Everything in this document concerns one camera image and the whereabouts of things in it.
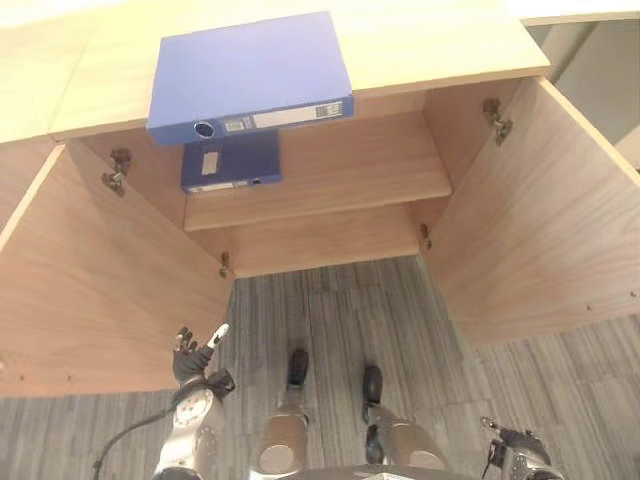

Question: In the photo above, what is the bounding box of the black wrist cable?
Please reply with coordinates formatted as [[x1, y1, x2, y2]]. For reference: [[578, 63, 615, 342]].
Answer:
[[481, 438, 503, 480], [91, 399, 177, 472]]

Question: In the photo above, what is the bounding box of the large blue box file folder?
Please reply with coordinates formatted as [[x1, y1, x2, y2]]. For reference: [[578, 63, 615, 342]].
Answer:
[[146, 10, 356, 147]]

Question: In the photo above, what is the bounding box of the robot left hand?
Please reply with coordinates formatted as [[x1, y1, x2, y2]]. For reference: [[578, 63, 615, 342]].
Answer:
[[171, 322, 232, 387]]

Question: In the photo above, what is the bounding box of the dark robot torso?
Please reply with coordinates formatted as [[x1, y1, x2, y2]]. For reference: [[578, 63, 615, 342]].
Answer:
[[297, 463, 454, 480]]

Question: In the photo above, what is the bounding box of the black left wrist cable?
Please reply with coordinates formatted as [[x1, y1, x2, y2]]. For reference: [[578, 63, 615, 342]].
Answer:
[[91, 399, 177, 472]]

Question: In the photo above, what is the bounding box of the dark blue box file folder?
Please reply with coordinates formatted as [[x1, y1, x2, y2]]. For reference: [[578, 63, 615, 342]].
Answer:
[[180, 130, 284, 195]]

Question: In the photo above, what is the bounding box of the wooden cabinet door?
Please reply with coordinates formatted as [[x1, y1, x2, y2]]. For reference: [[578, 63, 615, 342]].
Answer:
[[0, 142, 236, 399], [424, 77, 640, 347]]

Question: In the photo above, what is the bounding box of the wooden office cabinet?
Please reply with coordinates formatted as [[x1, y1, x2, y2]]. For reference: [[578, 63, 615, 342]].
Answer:
[[0, 0, 552, 281]]

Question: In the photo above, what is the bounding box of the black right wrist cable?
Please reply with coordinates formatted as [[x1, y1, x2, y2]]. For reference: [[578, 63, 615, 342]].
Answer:
[[481, 438, 503, 480]]

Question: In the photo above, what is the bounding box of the silver robot left leg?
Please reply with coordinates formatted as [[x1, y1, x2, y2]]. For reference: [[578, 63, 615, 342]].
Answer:
[[256, 349, 311, 475]]

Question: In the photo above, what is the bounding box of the wooden right cabinet door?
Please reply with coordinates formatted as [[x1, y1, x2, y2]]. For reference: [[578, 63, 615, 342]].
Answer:
[[424, 77, 640, 347]]

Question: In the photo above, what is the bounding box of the wooden left cabinet door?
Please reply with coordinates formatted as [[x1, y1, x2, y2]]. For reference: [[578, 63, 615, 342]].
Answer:
[[0, 142, 236, 399]]

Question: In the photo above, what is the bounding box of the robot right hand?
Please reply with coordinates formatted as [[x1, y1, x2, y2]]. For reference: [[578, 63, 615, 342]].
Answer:
[[479, 415, 547, 455]]

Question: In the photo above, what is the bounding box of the wooden cabinet shelf board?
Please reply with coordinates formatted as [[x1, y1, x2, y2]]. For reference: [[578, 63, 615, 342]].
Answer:
[[183, 117, 454, 233]]

